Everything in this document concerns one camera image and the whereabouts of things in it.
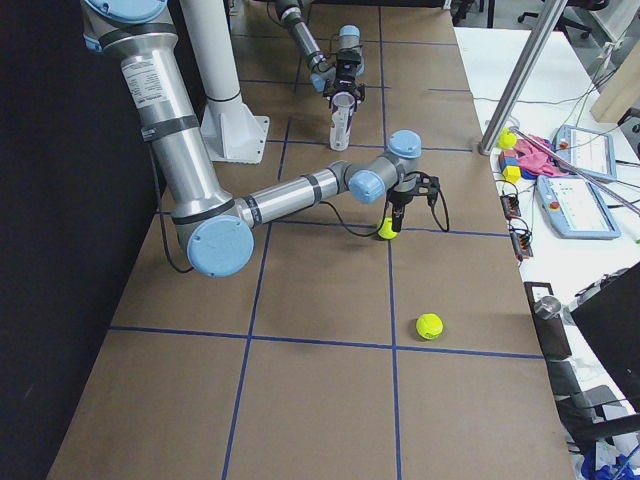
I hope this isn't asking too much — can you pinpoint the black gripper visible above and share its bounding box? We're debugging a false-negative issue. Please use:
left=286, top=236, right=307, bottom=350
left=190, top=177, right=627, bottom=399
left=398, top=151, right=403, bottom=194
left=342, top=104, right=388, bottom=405
left=381, top=190, right=413, bottom=236
left=333, top=55, right=361, bottom=95

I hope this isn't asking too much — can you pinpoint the tennis ball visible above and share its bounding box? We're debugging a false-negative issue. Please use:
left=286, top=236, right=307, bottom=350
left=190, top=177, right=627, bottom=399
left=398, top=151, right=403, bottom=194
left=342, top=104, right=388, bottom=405
left=415, top=313, right=444, bottom=340
left=496, top=127, right=518, bottom=150
left=377, top=217, right=398, bottom=240

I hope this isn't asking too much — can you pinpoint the clear tennis ball can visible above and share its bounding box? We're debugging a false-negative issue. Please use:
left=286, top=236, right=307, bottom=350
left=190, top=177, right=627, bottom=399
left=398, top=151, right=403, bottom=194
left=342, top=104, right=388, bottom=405
left=329, top=92, right=356, bottom=151

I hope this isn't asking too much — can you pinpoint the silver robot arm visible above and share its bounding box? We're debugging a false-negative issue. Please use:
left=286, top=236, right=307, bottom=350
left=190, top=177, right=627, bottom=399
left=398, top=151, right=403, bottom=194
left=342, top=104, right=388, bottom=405
left=275, top=1, right=366, bottom=103
left=81, top=1, right=422, bottom=277

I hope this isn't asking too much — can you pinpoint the small orange black connector box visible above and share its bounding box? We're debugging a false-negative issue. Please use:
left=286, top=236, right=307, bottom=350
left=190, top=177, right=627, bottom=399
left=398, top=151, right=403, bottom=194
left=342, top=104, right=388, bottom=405
left=500, top=193, right=521, bottom=219

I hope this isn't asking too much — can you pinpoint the yellow cube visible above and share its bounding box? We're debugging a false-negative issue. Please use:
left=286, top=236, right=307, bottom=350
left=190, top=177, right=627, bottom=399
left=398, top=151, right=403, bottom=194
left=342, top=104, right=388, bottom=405
left=501, top=164, right=521, bottom=184

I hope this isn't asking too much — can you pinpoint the blue cube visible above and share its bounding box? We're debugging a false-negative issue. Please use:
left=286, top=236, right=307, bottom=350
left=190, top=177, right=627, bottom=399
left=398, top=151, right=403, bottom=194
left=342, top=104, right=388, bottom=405
left=500, top=156, right=519, bottom=167

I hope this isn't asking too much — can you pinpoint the white mounting column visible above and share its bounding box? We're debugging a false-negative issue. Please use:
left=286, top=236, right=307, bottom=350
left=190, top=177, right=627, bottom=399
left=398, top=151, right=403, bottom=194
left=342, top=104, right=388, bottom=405
left=180, top=0, right=270, bottom=164

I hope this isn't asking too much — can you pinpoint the pink cloth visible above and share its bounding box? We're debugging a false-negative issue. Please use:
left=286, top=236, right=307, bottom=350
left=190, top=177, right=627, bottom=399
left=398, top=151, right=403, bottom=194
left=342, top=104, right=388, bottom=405
left=514, top=139, right=567, bottom=177

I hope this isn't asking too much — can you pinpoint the near teach pendant tablet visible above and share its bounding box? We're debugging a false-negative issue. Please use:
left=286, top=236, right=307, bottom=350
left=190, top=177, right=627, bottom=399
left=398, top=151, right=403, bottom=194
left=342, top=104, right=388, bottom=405
left=536, top=175, right=621, bottom=240

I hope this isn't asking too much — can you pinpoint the teach pendant tablet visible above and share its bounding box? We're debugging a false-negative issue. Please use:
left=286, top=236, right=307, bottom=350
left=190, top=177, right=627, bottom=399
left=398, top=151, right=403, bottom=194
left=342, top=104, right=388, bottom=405
left=536, top=175, right=621, bottom=240
left=553, top=124, right=617, bottom=182

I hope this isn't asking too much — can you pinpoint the far teach pendant tablet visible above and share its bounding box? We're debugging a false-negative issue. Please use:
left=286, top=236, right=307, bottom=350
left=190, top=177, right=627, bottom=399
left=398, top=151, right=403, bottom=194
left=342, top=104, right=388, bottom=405
left=553, top=124, right=617, bottom=182

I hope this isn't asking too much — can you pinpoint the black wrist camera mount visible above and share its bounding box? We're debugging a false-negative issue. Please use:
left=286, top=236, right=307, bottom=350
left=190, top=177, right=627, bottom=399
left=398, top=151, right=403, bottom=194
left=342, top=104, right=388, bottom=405
left=399, top=171, right=441, bottom=208

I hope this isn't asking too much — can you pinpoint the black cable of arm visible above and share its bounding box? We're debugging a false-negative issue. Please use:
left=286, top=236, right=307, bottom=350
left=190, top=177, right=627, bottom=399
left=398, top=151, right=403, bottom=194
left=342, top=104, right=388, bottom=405
left=149, top=144, right=451, bottom=275

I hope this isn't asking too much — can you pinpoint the tennis ball beside post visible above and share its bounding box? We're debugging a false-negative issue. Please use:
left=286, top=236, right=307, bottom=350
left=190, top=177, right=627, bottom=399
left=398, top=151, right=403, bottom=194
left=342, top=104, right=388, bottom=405
left=496, top=127, right=518, bottom=150

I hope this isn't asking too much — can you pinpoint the aluminium frame post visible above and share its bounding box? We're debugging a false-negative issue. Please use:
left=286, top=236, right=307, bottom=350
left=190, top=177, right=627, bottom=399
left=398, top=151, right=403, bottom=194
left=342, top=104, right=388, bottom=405
left=478, top=0, right=568, bottom=155

